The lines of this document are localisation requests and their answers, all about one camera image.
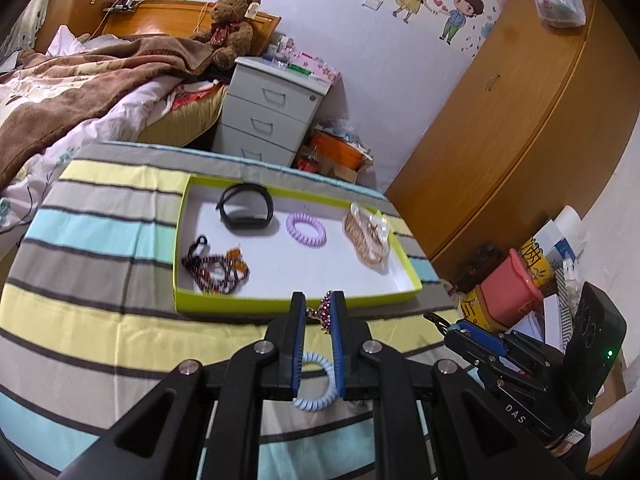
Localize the orange box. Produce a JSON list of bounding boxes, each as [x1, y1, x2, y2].
[[307, 129, 369, 171]]

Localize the white plastic bag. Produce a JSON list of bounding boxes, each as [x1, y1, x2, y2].
[[532, 0, 587, 30]]

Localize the wooden headboard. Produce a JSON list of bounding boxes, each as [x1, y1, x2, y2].
[[102, 0, 282, 59]]

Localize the brown blanket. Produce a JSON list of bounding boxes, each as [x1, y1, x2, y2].
[[0, 34, 219, 192]]

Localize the small bottles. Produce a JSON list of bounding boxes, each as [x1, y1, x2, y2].
[[264, 34, 297, 69]]

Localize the black wristband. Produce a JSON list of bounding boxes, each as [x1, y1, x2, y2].
[[216, 183, 275, 231]]

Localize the black beaded bracelet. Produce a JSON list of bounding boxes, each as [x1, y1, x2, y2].
[[180, 234, 222, 295]]

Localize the large wooden wardrobe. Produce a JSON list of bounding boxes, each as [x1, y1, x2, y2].
[[384, 0, 640, 282]]

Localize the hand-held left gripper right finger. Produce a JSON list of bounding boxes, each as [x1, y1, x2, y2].
[[332, 289, 557, 480]]

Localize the pink floral box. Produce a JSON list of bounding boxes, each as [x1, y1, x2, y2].
[[287, 49, 342, 86]]

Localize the brown teddy bear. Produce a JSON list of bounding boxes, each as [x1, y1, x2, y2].
[[192, 0, 262, 71]]

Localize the purple coil hair tie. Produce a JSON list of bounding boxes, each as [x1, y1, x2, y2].
[[285, 212, 327, 249]]

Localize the yellow tin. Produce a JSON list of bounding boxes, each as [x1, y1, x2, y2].
[[458, 284, 506, 334]]

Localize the brown beaded bracelet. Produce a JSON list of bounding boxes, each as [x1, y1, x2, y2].
[[215, 246, 251, 295]]

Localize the green cardboard tray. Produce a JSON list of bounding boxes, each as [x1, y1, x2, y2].
[[172, 173, 424, 317]]

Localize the cartoon couple wall sticker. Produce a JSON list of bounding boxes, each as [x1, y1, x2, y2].
[[360, 0, 517, 57]]

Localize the beige bracelet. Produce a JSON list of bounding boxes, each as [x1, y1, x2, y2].
[[342, 202, 387, 267]]

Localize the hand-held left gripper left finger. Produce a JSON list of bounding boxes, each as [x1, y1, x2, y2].
[[57, 290, 307, 480]]

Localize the black hair tie with ball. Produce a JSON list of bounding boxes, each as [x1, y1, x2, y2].
[[423, 311, 452, 337]]

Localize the light blue coil hair tie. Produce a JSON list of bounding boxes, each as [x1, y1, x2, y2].
[[292, 352, 337, 412]]

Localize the white boxes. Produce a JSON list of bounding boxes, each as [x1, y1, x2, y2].
[[532, 217, 584, 272]]

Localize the white nightstand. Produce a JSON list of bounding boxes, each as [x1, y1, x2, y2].
[[210, 55, 332, 169]]

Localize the dotted curtain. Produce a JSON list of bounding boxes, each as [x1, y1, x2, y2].
[[0, 0, 57, 62]]

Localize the crystal hair clip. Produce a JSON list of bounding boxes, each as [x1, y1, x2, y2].
[[306, 292, 337, 335]]

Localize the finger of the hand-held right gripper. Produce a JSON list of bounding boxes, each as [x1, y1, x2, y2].
[[442, 331, 502, 377], [446, 318, 512, 352]]

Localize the red and white pillow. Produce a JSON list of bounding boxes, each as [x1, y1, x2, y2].
[[159, 82, 227, 127]]

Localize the pink bucket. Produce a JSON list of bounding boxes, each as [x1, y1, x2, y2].
[[477, 248, 544, 334]]

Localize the white pearl hair claw clip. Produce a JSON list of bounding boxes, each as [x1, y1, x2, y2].
[[367, 209, 393, 274]]

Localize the white floral duvet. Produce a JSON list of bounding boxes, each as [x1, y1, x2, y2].
[[0, 79, 174, 234]]

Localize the cola bottle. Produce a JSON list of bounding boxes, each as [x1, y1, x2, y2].
[[297, 147, 321, 174]]

